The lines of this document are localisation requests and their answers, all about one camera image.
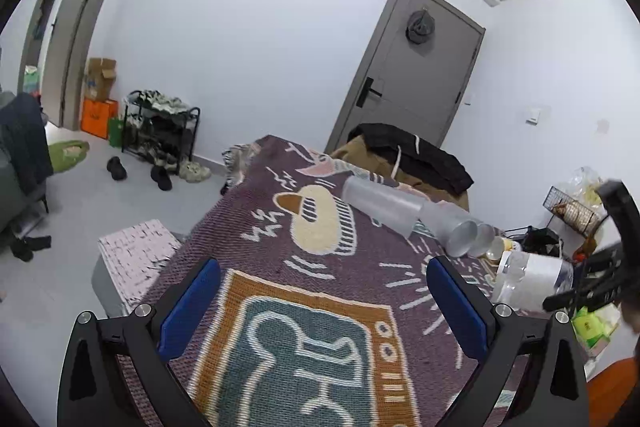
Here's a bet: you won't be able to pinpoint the black jacket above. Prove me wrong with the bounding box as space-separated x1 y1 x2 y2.
354 123 475 195

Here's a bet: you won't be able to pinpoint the large frosted plastic cup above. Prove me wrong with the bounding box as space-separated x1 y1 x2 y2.
342 176 425 239

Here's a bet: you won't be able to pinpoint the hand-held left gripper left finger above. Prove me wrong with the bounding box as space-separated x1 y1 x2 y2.
56 257 222 427

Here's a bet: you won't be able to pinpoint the green plush slipper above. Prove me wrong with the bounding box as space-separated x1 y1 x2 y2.
47 139 91 174

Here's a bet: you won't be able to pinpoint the orange bag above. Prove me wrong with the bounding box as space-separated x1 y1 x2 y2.
81 98 120 140

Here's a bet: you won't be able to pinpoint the small frosted plastic cup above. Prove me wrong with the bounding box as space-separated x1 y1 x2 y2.
467 223 497 259

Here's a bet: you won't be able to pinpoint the beige sneakers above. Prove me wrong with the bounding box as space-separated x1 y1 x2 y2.
178 159 213 184

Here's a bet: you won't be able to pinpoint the black shoe rack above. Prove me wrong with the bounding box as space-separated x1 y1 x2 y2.
121 90 201 166

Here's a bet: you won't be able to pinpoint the open doorway frame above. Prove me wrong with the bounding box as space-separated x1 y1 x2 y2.
17 0 141 130

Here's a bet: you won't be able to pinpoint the black bag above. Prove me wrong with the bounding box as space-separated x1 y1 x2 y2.
502 226 566 258

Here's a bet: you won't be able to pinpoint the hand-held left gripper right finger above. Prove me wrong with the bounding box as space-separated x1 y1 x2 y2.
426 255 591 427

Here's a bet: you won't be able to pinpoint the cardboard box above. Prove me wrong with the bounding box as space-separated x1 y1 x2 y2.
83 57 118 102

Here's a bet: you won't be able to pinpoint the clear plastic bag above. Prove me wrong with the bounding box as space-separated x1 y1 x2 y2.
560 166 608 212

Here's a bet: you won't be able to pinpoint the grey door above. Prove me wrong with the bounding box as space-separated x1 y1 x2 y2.
325 0 487 155

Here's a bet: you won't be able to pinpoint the black socks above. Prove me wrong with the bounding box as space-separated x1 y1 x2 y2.
10 235 52 263

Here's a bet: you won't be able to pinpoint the brown coat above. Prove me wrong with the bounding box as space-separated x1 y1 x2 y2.
330 134 471 212

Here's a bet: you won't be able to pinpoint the grey cap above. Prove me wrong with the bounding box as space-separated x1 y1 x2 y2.
406 8 436 45

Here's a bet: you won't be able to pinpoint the striped cloth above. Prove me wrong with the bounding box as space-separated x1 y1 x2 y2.
220 143 263 196

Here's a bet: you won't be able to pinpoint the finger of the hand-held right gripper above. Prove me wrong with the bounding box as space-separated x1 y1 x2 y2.
542 274 623 314
580 243 623 279

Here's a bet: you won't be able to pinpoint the black door lock handle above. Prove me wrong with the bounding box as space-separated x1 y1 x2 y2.
357 77 383 108

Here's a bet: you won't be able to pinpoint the dark hanging clothing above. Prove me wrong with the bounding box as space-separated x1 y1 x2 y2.
0 92 54 200

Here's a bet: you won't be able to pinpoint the clear plastic jar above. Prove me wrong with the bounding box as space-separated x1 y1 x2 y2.
491 251 575 314

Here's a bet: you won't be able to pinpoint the printed blanket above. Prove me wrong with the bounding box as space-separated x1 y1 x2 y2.
117 134 531 427

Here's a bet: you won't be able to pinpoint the black shoe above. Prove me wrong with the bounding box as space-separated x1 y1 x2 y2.
150 164 174 192
106 156 128 181

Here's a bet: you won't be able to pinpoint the black wire basket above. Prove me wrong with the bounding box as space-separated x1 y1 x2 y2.
542 186 611 238

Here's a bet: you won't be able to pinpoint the green packet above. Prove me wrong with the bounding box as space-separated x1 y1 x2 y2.
571 304 623 358

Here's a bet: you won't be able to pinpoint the white cup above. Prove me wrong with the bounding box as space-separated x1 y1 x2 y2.
486 236 522 264

